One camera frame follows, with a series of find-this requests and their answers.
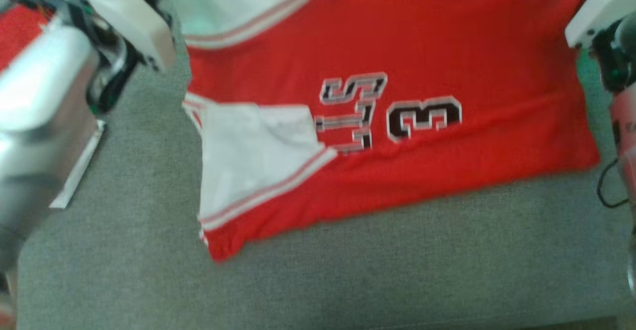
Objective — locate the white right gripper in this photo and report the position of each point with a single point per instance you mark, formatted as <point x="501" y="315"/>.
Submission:
<point x="603" y="7"/>

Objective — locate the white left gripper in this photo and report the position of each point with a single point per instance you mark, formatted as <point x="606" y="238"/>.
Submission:
<point x="129" y="22"/>

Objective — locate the red shorts white stripe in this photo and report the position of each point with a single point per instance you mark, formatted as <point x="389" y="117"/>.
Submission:
<point x="17" y="32"/>

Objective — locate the red basketball jersey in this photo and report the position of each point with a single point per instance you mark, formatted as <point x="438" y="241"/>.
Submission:
<point x="447" y="46"/>

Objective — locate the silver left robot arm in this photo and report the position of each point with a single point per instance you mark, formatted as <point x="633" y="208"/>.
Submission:
<point x="39" y="121"/>

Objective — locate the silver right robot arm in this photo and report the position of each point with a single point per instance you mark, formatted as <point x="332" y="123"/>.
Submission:
<point x="627" y="136"/>

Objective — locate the grey sofa seat cushion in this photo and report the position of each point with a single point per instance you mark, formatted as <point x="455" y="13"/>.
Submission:
<point x="372" y="280"/>

